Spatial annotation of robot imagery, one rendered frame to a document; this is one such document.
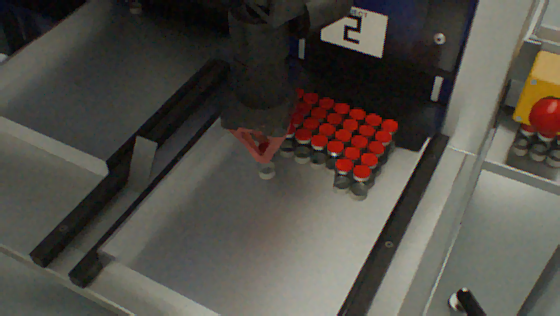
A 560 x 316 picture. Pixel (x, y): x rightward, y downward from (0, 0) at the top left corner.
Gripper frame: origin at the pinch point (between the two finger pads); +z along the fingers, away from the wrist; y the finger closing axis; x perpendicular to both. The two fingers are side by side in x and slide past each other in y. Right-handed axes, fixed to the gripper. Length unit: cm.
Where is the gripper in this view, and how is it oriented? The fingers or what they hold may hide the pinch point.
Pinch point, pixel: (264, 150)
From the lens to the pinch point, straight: 69.1
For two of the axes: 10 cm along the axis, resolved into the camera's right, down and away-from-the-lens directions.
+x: -9.7, -1.7, 1.6
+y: 2.4, -7.2, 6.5
